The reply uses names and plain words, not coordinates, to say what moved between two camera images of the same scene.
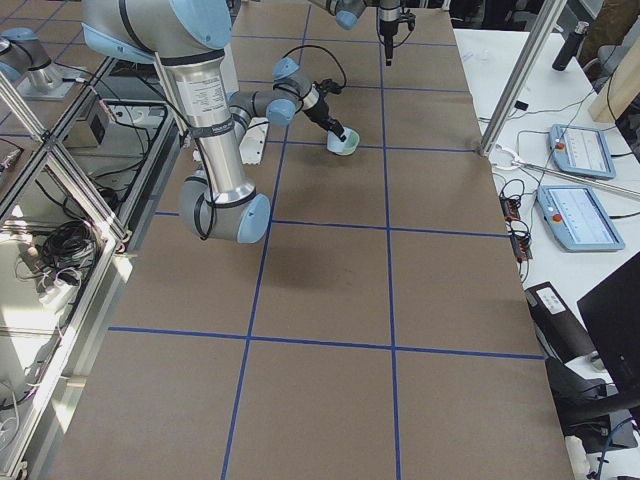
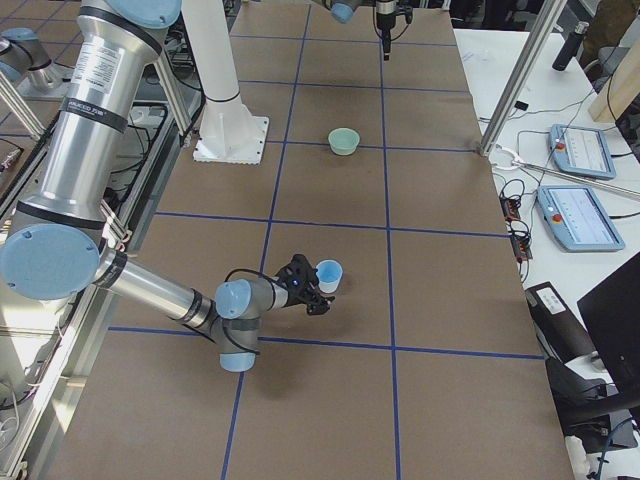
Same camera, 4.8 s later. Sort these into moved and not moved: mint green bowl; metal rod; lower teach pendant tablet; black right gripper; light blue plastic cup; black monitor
Moved: light blue plastic cup; black right gripper
Not moved: lower teach pendant tablet; black monitor; mint green bowl; metal rod
